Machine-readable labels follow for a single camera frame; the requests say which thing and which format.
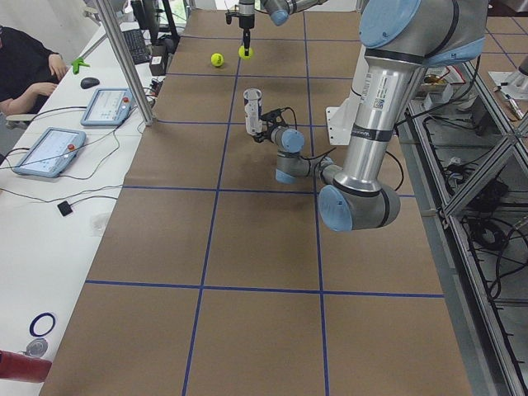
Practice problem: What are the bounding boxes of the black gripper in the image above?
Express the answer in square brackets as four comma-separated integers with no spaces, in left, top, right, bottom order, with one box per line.
[238,14,254,49]
[252,125,276,143]

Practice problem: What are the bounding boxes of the Wilson tennis ball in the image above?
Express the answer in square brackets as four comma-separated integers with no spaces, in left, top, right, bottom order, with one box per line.
[238,45,254,60]

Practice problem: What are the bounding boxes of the Roland Garros tennis ball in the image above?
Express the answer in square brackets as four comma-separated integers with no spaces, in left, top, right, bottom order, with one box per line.
[210,53,224,68]

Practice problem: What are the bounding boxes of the white blue tennis ball can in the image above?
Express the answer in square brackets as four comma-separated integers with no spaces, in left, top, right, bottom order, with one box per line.
[243,88,262,137]

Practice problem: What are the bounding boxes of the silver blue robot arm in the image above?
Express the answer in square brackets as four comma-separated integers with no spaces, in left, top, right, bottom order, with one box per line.
[226,0,326,56]
[244,1,488,232]

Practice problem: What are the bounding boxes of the black box with label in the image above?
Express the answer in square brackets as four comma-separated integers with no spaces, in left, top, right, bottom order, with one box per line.
[149,45,168,77]

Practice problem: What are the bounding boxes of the black keyboard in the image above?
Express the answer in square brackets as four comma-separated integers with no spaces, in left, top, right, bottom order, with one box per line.
[122,29,150,64]

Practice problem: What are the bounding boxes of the far teach pendant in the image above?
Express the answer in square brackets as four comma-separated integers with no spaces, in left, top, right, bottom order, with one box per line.
[80,88,134,127]

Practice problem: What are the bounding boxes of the teach pendant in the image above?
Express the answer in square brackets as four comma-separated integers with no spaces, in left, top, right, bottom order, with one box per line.
[13,127,87,178]
[80,88,134,127]

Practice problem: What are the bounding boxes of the black computer mouse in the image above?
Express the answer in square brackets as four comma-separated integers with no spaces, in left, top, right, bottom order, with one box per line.
[80,77,100,89]

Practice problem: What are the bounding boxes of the green clamp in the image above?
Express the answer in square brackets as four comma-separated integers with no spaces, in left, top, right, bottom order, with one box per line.
[71,57,90,75]

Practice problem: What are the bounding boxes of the small black square device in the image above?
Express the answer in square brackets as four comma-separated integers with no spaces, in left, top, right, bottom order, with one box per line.
[57,200,73,217]

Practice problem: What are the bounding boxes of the near teach pendant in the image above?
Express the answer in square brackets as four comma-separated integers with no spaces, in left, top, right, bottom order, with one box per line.
[13,127,87,178]

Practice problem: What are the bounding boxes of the seated person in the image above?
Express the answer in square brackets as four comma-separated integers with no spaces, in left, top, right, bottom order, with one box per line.
[1,26,68,116]

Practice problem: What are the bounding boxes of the red bottle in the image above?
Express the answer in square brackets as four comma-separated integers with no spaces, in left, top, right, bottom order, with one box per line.
[0,351,52,383]

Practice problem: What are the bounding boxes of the black camera cable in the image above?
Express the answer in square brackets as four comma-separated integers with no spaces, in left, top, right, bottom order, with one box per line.
[280,106,337,164]

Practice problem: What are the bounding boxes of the aluminium frame post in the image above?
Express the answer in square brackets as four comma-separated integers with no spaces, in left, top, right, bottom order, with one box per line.
[95,0,154,126]

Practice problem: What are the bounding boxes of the blue tape ring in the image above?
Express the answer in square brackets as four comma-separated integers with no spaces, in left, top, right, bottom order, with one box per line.
[29,312,57,337]

